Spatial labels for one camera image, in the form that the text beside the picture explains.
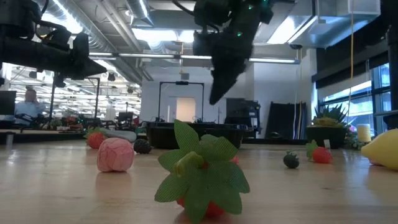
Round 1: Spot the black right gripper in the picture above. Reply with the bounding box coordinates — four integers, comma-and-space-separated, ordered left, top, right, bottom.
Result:
208, 12, 262, 106

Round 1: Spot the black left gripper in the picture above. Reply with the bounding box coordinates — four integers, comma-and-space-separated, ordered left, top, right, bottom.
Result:
46, 32, 108, 80

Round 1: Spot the small red toy strawberry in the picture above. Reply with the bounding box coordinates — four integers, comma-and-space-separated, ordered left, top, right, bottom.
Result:
83, 126, 108, 150
305, 139, 333, 165
154, 119, 251, 224

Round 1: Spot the black plastic tupperware container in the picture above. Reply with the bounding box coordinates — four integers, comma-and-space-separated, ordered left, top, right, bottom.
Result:
146, 121, 249, 150

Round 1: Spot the dark toy blackberry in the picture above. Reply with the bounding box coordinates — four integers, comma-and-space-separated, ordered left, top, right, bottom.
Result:
133, 138, 153, 155

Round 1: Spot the tiny dark toy berry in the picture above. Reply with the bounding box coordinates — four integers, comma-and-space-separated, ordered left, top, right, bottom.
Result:
282, 150, 300, 169

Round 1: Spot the yellow toy lemon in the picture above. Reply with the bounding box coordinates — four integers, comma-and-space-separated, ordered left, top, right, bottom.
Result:
360, 128, 398, 171

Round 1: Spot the black equipment cart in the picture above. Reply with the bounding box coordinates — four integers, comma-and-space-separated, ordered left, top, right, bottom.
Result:
226, 98, 262, 139

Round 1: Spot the grey folded cloth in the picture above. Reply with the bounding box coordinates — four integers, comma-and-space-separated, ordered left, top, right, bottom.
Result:
99, 128, 137, 143

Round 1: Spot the black leaning panel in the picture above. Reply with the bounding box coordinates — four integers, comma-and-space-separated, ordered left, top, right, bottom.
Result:
265, 101, 308, 140

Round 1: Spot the person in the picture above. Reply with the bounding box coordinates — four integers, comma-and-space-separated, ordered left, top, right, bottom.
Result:
14, 89, 47, 125

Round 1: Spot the black computer monitor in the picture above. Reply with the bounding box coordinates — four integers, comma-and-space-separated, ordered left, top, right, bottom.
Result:
0, 90, 17, 116

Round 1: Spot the potted green succulent plant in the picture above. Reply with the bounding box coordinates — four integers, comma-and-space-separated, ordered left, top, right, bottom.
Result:
305, 103, 348, 150

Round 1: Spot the green leafy sprig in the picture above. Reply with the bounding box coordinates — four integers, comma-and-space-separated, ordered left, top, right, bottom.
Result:
344, 129, 371, 151

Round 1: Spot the black metal stand frame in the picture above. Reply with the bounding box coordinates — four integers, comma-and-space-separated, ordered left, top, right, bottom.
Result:
157, 81, 205, 123
49, 73, 101, 128

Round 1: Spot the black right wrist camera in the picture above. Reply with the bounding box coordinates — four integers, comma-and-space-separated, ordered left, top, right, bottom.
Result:
192, 29, 217, 57

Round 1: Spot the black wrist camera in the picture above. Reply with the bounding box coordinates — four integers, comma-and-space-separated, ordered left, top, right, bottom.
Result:
35, 21, 73, 52
192, 29, 217, 57

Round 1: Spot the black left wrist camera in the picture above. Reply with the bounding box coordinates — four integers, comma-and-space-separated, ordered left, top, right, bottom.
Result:
35, 21, 73, 52

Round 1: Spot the black aluminium table frame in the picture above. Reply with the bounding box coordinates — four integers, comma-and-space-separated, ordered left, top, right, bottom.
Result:
0, 130, 309, 146

